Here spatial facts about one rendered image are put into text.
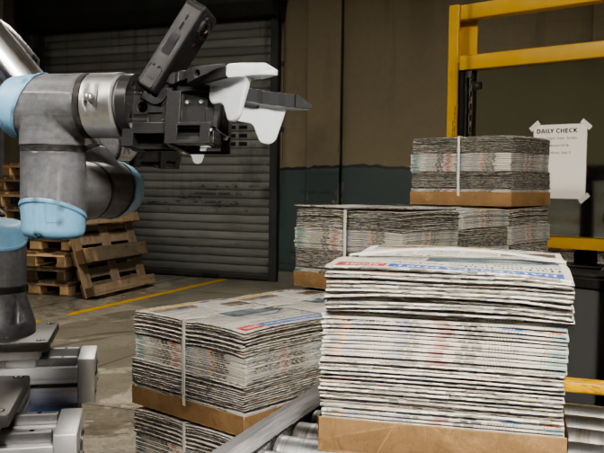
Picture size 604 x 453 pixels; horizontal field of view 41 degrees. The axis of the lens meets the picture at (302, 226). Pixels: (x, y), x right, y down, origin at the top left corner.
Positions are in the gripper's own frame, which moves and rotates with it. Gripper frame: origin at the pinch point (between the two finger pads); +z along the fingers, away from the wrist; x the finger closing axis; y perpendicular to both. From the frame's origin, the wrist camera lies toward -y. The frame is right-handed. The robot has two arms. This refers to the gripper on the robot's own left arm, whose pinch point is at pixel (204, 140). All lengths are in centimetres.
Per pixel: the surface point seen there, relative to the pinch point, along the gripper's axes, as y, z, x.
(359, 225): 18.9, 37.8, 20.5
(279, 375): 46, -5, 48
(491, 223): 18, 86, 25
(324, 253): 28.7, 35.4, 10.0
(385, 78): -41, 503, -480
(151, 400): 59, -22, 22
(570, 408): 29, -1, 115
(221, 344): 39, -17, 42
